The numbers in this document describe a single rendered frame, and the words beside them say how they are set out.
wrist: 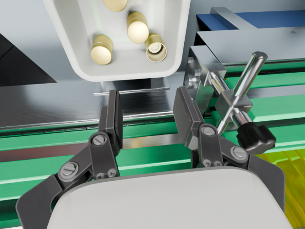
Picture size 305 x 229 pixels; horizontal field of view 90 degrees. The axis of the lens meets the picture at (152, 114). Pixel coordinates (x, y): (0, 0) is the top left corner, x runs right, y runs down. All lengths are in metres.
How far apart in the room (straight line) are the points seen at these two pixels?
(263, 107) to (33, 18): 0.55
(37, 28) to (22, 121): 0.30
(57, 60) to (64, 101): 0.26
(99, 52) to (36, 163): 0.20
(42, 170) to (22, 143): 0.07
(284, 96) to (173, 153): 0.17
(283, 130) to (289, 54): 0.12
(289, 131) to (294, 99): 0.09
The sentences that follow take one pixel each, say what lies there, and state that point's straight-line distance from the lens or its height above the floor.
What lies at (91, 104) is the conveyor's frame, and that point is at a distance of 0.32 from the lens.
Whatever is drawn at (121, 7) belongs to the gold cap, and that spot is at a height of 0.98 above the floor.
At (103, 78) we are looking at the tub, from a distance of 0.28.
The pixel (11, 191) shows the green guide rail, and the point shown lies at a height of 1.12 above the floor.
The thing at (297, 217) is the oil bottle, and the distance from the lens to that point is 0.34.
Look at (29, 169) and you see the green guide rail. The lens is 0.31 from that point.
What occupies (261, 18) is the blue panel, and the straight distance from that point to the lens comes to 0.56.
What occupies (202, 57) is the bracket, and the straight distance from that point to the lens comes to 0.26.
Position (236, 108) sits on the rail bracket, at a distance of 0.18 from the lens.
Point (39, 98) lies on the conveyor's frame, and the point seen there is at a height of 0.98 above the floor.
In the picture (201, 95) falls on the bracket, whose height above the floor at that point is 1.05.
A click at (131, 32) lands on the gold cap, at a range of 0.27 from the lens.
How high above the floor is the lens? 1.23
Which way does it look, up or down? 41 degrees down
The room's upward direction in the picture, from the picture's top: 171 degrees clockwise
